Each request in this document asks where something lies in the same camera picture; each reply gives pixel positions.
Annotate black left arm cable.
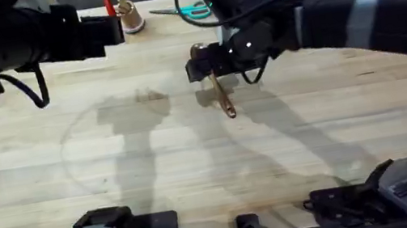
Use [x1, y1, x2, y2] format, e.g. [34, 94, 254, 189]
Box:
[0, 61, 53, 116]

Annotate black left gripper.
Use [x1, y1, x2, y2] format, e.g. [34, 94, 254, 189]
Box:
[35, 0, 128, 69]

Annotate teal-handled scissors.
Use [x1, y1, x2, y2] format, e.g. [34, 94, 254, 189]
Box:
[148, 0, 214, 28]

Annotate copper spoon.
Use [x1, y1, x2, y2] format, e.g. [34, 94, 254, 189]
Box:
[188, 38, 239, 125]

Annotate copper cutlery rack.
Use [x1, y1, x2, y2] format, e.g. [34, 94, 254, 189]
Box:
[114, 0, 148, 37]

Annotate red-handled tool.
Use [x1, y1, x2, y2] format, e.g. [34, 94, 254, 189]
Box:
[103, 0, 118, 18]

